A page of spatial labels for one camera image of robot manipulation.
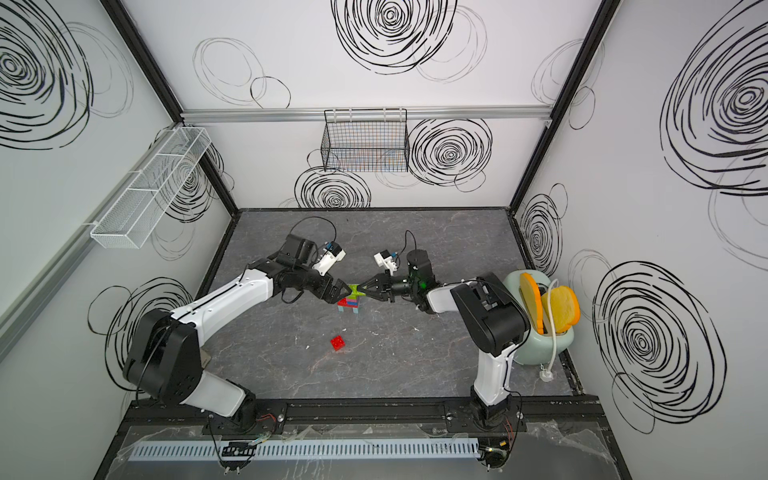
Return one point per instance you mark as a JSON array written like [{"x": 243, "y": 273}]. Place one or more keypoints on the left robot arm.
[{"x": 164, "y": 358}]

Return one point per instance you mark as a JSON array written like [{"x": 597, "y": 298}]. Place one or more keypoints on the grey slotted cable duct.
[{"x": 275, "y": 450}]

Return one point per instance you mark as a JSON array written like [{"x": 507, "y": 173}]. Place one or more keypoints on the white wire shelf basket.
[{"x": 170, "y": 184}]

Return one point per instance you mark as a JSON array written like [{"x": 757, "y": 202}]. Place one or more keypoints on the left toast slice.
[{"x": 532, "y": 301}]

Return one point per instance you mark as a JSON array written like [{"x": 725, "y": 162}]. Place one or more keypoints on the right toast slice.
[{"x": 561, "y": 309}]

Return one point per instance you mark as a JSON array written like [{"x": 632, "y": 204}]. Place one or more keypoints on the long green lego brick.
[{"x": 355, "y": 292}]

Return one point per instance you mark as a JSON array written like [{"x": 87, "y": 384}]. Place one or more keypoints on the black wire basket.
[{"x": 366, "y": 140}]

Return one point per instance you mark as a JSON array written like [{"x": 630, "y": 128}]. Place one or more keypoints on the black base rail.
[{"x": 449, "y": 414}]

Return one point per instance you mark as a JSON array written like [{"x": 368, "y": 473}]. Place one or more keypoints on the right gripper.
[{"x": 385, "y": 285}]

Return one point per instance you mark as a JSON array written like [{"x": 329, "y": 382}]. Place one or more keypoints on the toast slice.
[
  {"x": 532, "y": 301},
  {"x": 561, "y": 309}
]

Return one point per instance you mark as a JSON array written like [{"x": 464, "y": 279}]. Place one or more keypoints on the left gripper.
[{"x": 334, "y": 295}]

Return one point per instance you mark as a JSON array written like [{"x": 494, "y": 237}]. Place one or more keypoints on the small red lego brick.
[{"x": 337, "y": 343}]

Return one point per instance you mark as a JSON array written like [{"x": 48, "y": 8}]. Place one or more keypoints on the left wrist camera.
[{"x": 332, "y": 254}]

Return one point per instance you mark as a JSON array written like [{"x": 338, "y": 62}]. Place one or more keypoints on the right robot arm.
[{"x": 493, "y": 318}]

